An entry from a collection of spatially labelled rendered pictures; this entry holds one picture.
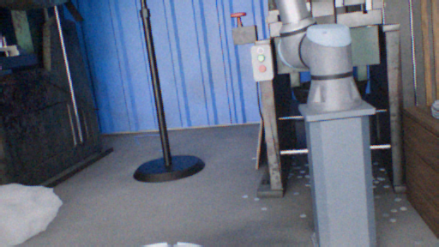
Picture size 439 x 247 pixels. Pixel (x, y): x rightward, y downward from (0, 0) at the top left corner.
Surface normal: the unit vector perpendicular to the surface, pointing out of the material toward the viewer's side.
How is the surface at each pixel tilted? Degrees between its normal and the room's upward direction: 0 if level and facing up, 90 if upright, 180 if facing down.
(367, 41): 90
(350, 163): 90
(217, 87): 90
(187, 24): 90
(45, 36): 73
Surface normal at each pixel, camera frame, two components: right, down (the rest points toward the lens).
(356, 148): -0.05, 0.21
